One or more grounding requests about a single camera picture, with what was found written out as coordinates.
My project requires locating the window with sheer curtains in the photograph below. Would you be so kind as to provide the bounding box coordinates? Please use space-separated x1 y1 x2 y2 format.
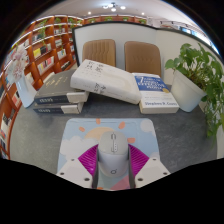
159 19 221 54

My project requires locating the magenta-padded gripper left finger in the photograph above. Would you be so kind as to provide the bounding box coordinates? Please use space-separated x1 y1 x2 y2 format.
55 143 100 189

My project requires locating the tan upholstered chair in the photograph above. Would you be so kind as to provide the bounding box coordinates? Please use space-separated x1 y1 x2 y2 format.
123 40 163 78
81 38 117 68

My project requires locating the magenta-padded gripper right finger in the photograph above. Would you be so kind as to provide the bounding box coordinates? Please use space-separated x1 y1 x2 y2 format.
127 143 172 189

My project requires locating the orange wooden bookshelf unit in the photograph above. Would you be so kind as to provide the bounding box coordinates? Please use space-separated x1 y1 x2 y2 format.
0 13 84 160

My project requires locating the thin dark hardcover book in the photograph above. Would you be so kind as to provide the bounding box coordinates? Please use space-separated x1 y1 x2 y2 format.
32 101 84 115

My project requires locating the white computer mouse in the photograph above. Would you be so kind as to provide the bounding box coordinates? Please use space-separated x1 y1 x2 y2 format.
97 130 130 178

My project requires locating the green plant in white pot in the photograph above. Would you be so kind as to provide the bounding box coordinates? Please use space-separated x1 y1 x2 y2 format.
164 42 224 159

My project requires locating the wooden wall shelf with plants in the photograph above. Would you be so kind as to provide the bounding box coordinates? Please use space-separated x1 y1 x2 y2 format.
83 14 148 26

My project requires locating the white vase with pink flowers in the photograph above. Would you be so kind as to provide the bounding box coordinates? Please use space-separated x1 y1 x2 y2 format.
6 43 38 108

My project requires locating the ceiling spotlight cluster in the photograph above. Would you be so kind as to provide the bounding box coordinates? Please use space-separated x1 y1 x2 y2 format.
101 2 128 13

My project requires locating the thick white book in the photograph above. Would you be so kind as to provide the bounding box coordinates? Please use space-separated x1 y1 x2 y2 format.
69 59 143 105

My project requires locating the pastel cartoon print mouse pad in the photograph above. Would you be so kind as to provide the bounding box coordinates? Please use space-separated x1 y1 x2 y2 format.
57 117 161 191

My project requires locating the blue and white book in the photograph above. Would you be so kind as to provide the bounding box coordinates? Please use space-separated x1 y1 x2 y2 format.
132 72 180 115

